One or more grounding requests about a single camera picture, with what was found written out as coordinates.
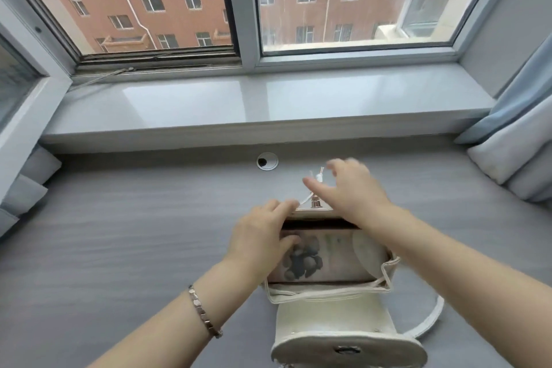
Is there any person's right hand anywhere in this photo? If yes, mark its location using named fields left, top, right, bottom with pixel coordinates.
left=302, top=158, right=394, bottom=229

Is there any person's left hand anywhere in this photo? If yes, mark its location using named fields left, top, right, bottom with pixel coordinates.
left=227, top=199, right=302, bottom=294

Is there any cream white handbag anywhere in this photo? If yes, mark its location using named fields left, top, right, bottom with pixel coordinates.
left=262, top=197, right=445, bottom=368

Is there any person's left forearm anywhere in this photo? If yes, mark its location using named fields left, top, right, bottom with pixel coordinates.
left=86, top=262, right=259, bottom=368

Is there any person's right forearm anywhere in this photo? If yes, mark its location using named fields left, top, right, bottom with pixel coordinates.
left=361, top=204, right=552, bottom=340

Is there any grey window sill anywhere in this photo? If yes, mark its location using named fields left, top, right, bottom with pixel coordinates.
left=40, top=62, right=497, bottom=149

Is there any outdoor air conditioner unit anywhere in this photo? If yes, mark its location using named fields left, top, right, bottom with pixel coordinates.
left=373, top=24, right=409, bottom=41

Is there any white sheer curtain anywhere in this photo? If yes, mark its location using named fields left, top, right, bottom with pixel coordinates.
left=0, top=143, right=63, bottom=240
left=467, top=109, right=552, bottom=205

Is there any blue curtain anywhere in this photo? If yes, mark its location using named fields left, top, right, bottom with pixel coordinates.
left=454, top=32, right=552, bottom=146

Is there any open white window sash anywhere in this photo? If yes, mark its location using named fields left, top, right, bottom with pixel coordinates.
left=0, top=0, right=75, bottom=206

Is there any white knotted cord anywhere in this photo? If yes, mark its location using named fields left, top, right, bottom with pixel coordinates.
left=301, top=167, right=329, bottom=209

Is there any round desk cable grommet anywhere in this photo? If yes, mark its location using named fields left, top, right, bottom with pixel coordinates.
left=256, top=152, right=280, bottom=171

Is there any silver link bracelet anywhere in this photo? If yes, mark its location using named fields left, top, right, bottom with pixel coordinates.
left=187, top=285, right=224, bottom=340

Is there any white window frame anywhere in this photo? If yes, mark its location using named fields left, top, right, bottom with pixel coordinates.
left=0, top=0, right=520, bottom=79

